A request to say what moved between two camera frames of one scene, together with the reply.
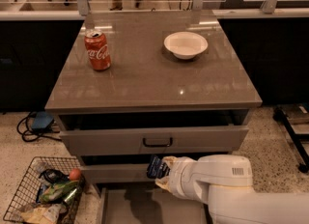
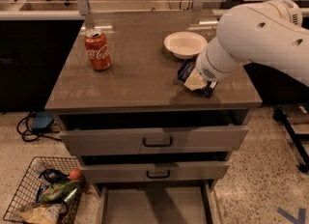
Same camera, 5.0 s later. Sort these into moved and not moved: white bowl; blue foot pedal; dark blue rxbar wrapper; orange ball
Moved: dark blue rxbar wrapper
Not moved: blue foot pedal; white bowl; orange ball
